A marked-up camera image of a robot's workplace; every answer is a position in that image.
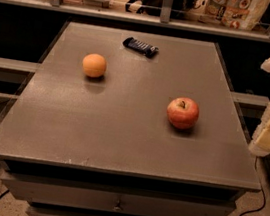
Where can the colourful snack bag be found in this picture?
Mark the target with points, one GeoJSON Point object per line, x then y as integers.
{"type": "Point", "coordinates": [235, 14]}

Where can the black bag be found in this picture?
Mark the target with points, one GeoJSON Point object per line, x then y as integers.
{"type": "Point", "coordinates": [154, 7]}

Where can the grey upper drawer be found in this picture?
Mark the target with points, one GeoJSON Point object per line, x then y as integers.
{"type": "Point", "coordinates": [109, 199]}

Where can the red apple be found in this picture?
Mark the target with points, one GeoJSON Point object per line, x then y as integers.
{"type": "Point", "coordinates": [183, 113]}

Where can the orange fruit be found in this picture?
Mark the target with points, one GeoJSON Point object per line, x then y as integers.
{"type": "Point", "coordinates": [94, 65]}

